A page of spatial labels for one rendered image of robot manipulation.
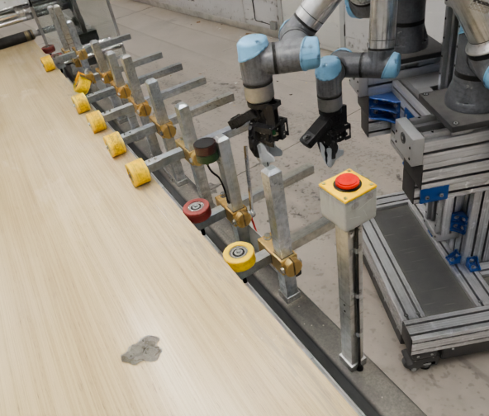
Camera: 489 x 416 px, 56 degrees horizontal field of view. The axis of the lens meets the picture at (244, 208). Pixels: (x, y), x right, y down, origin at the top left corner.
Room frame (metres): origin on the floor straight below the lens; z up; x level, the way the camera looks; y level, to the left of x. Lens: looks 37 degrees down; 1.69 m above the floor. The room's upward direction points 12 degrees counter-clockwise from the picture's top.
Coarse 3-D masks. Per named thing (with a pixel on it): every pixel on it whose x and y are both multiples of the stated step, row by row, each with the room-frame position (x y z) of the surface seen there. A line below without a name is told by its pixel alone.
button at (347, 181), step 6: (342, 174) 0.64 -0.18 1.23; (348, 174) 0.64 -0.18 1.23; (354, 174) 0.63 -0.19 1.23; (336, 180) 0.63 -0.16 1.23; (342, 180) 0.62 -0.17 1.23; (348, 180) 0.62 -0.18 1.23; (354, 180) 0.62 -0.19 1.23; (342, 186) 0.61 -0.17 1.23; (348, 186) 0.61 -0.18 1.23; (354, 186) 0.61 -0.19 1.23
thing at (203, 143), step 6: (204, 138) 1.10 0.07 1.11; (210, 138) 1.09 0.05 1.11; (198, 144) 1.07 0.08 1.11; (204, 144) 1.06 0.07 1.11; (210, 144) 1.06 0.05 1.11; (204, 156) 1.05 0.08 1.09; (216, 162) 1.10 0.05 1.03; (210, 168) 1.07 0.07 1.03; (216, 174) 1.08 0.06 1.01; (222, 186) 1.08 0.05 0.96
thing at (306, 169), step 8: (296, 168) 1.24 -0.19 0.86; (304, 168) 1.23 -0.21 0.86; (312, 168) 1.24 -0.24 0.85; (288, 176) 1.21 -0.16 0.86; (296, 176) 1.21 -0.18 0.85; (304, 176) 1.22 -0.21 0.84; (288, 184) 1.20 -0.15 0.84; (256, 192) 1.16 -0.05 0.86; (248, 200) 1.14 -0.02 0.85; (256, 200) 1.15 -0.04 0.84; (216, 208) 1.12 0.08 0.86; (216, 216) 1.09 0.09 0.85; (224, 216) 1.10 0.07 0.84; (200, 224) 1.07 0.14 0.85; (208, 224) 1.08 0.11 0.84
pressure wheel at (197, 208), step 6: (198, 198) 1.12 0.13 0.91; (186, 204) 1.11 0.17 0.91; (192, 204) 1.10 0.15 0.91; (198, 204) 1.10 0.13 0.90; (204, 204) 1.09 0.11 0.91; (186, 210) 1.07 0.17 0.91; (192, 210) 1.07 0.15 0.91; (198, 210) 1.06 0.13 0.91; (204, 210) 1.06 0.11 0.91; (210, 210) 1.08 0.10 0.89; (192, 216) 1.05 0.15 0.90; (198, 216) 1.05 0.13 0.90; (204, 216) 1.05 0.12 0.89; (192, 222) 1.05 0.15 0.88; (198, 222) 1.05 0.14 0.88; (204, 234) 1.08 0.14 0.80
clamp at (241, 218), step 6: (216, 198) 1.16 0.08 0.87; (222, 198) 1.15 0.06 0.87; (216, 204) 1.16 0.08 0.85; (222, 204) 1.12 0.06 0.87; (228, 210) 1.08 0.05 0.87; (240, 210) 1.07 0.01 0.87; (246, 210) 1.08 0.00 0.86; (228, 216) 1.09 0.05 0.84; (234, 216) 1.06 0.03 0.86; (240, 216) 1.05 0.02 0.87; (246, 216) 1.06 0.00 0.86; (234, 222) 1.05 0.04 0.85; (240, 222) 1.05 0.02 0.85; (246, 222) 1.05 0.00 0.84
